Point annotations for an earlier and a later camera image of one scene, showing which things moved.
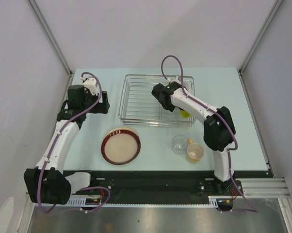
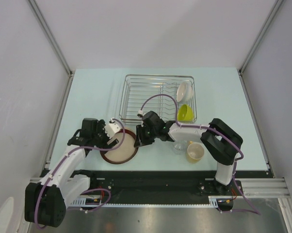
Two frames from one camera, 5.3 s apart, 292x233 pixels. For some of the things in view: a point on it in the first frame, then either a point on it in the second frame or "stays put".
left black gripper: [101, 108] to [100, 127]
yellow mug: [195, 151] stays put
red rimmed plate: [120, 147] stays put
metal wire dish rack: [138, 106] stays put
